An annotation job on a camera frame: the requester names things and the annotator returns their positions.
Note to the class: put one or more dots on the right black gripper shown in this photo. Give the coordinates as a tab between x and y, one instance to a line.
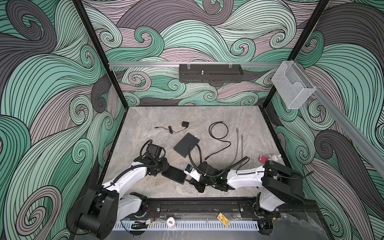
195	185

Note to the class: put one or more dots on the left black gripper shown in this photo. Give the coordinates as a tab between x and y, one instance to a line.
165	165

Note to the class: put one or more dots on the small black ribbed switch box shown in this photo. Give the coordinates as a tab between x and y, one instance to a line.
175	175

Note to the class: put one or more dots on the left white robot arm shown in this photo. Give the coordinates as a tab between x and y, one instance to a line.
103	206

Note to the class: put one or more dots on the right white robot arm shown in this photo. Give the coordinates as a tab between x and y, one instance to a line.
279	183

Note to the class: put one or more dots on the yellow tag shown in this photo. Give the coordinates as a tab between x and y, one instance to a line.
226	222

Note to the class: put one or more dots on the pink toy with white bunny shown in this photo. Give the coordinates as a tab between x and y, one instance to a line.
275	158

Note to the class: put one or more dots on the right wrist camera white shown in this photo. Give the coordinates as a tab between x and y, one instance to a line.
192	172

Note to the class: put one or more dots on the large black switch box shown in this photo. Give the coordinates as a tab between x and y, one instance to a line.
183	146

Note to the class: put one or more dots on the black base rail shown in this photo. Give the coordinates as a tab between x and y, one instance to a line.
156	207

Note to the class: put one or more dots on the white slotted cable duct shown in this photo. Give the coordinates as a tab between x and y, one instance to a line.
248	226

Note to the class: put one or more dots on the black corner frame post left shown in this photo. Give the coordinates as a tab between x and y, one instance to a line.
100	52

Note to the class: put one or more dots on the black corner frame post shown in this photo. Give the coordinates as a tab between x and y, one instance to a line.
310	25
100	52

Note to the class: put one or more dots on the black perforated wall tray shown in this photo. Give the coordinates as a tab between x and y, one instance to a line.
210	73

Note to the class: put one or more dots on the clear plastic wall bin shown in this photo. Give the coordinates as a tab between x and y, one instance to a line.
293	84

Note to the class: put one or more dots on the black corner frame post right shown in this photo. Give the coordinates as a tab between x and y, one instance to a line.
310	25

